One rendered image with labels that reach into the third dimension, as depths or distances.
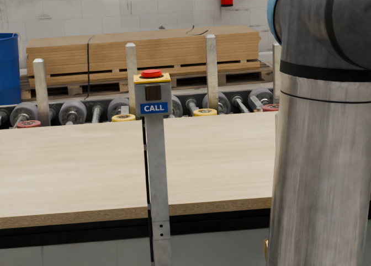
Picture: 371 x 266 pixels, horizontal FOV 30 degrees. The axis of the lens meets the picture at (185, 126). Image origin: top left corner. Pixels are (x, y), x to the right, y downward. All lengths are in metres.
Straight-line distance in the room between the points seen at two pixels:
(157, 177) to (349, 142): 0.68
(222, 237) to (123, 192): 0.26
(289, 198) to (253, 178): 0.94
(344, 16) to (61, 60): 6.53
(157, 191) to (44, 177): 0.51
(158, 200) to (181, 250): 0.31
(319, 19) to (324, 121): 0.11
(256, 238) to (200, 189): 0.18
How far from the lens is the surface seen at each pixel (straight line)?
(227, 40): 7.28
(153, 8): 8.42
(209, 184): 1.68
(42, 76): 2.44
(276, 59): 2.47
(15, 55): 6.85
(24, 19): 8.44
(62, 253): 1.68
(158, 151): 1.36
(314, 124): 0.74
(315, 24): 0.71
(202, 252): 1.68
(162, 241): 1.42
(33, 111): 2.91
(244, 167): 1.79
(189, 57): 7.23
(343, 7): 0.67
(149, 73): 1.32
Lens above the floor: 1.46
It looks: 15 degrees down
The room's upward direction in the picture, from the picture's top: 3 degrees counter-clockwise
